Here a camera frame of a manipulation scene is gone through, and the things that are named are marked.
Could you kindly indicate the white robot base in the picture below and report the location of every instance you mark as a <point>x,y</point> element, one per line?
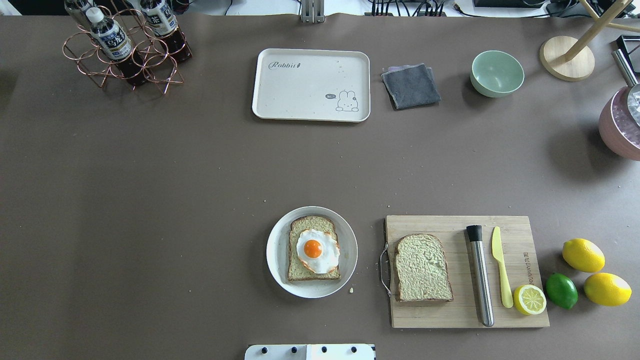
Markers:
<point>329,351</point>

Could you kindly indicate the cream rabbit tray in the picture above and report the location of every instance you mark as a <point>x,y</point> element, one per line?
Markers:
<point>312,85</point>

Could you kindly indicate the fried egg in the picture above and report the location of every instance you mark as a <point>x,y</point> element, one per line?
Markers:
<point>318,251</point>

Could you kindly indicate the white round plate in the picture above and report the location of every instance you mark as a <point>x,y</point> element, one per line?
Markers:
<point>278,259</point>

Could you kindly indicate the bread slice under egg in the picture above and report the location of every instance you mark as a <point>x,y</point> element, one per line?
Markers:
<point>296,270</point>

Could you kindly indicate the grey folded cloth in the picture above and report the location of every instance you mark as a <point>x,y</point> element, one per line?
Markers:
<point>411,85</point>

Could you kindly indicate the steel muddler black tip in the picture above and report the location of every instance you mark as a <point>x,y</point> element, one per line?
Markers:
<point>481,277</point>

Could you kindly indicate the yellow plastic knife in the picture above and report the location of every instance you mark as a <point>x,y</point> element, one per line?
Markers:
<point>498,254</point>

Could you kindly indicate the mint green bowl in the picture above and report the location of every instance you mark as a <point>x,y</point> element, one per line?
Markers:
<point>496,74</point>

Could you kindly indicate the bamboo cutting board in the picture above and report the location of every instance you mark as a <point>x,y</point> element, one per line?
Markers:
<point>520,259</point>

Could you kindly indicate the tea bottle right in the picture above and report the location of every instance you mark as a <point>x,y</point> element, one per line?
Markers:
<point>164,24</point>

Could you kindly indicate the tea bottle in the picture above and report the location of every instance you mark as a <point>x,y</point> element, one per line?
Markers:
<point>117,45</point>
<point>77,10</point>
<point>164,24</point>

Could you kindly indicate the half lemon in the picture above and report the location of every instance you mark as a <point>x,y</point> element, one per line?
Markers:
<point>529,300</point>

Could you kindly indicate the tea bottle front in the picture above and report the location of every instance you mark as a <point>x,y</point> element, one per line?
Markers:
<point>117,45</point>

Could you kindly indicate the green lime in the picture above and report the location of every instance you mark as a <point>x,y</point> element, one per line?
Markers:
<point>561,291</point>

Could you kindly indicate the whole lemon upper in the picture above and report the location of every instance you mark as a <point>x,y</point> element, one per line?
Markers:
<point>583,255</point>

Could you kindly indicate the whole lemon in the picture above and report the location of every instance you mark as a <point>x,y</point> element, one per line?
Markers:
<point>607,289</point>
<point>583,255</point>

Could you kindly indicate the wooden cup stand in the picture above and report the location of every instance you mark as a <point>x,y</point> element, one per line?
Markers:
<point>570,59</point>

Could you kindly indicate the tea bottle left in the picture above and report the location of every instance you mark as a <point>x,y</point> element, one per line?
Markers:
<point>77,10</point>

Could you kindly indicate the pink ice bowl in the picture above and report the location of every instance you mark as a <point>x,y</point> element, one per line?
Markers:
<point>617,127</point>

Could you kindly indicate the whole lemon lower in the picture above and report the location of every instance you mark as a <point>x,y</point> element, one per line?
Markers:
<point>607,289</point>

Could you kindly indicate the steel ice scoop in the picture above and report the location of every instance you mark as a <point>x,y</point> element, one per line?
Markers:
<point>632,99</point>

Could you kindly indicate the copper wire bottle rack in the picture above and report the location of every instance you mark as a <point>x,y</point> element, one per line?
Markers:
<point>159,68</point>

